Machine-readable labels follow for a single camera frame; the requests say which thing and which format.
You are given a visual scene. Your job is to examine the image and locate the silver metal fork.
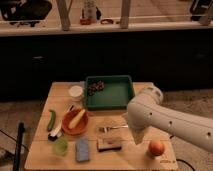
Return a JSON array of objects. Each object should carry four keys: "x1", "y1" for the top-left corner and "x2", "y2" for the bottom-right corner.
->
[{"x1": 98, "y1": 125, "x2": 128, "y2": 133}]

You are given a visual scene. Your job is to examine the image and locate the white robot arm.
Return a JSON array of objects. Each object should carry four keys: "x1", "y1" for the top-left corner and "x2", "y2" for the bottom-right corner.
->
[{"x1": 126, "y1": 86, "x2": 213, "y2": 153}]

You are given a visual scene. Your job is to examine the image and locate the white paper cup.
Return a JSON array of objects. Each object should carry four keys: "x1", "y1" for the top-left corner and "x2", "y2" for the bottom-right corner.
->
[{"x1": 68, "y1": 85, "x2": 83, "y2": 101}]

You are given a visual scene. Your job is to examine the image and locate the small green cup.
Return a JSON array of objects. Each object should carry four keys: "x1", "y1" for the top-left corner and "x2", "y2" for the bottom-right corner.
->
[{"x1": 53, "y1": 138, "x2": 68, "y2": 156}]

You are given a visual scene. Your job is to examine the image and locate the dark grape bunch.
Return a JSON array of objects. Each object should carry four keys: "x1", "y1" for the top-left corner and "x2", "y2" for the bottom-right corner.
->
[{"x1": 88, "y1": 81, "x2": 104, "y2": 96}]

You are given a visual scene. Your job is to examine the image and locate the green plastic tray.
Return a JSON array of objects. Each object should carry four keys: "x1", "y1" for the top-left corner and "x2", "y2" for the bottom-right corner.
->
[{"x1": 84, "y1": 75, "x2": 135, "y2": 111}]

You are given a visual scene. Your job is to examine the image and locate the orange plastic bowl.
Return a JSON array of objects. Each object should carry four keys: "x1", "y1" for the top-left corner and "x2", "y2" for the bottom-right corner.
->
[{"x1": 62, "y1": 109, "x2": 88, "y2": 135}]

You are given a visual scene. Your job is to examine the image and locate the yellow corn cob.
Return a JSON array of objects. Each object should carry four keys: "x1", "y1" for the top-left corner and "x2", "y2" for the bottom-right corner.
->
[{"x1": 68, "y1": 109, "x2": 86, "y2": 129}]

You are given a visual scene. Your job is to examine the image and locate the wooden block eraser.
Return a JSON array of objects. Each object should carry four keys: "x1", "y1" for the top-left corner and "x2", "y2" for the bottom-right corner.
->
[{"x1": 97, "y1": 137, "x2": 122, "y2": 152}]

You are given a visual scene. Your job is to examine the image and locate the green cucumber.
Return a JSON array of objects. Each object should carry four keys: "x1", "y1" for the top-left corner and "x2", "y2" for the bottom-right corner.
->
[{"x1": 47, "y1": 109, "x2": 56, "y2": 132}]

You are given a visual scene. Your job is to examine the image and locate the blue sponge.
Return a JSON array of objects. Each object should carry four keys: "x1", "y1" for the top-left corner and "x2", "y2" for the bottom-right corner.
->
[{"x1": 75, "y1": 138, "x2": 90, "y2": 162}]

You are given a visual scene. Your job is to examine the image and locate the black white brush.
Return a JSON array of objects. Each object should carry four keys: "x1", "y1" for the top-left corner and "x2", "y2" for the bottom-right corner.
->
[{"x1": 48, "y1": 123, "x2": 62, "y2": 141}]

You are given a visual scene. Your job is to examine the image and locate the orange fruit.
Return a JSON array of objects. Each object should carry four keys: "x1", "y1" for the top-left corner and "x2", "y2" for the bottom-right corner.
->
[{"x1": 148, "y1": 140, "x2": 165, "y2": 156}]

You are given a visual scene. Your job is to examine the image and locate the white bottle on shelf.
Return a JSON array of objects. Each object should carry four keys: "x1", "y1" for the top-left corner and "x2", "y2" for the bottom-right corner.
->
[{"x1": 84, "y1": 0, "x2": 97, "y2": 23}]

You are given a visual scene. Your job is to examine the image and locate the black pole stand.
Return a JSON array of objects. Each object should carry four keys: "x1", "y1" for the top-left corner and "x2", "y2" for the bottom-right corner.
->
[{"x1": 13, "y1": 122, "x2": 25, "y2": 171}]

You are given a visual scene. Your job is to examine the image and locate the black office chair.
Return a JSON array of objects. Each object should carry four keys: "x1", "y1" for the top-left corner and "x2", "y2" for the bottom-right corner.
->
[{"x1": 0, "y1": 0, "x2": 52, "y2": 27}]

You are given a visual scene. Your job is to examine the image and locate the red ring object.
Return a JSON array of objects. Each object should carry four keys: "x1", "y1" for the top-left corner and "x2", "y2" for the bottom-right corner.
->
[{"x1": 100, "y1": 19, "x2": 114, "y2": 25}]

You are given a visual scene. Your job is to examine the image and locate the black floor cable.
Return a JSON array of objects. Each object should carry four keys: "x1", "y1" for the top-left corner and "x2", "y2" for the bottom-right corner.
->
[{"x1": 169, "y1": 134, "x2": 198, "y2": 171}]

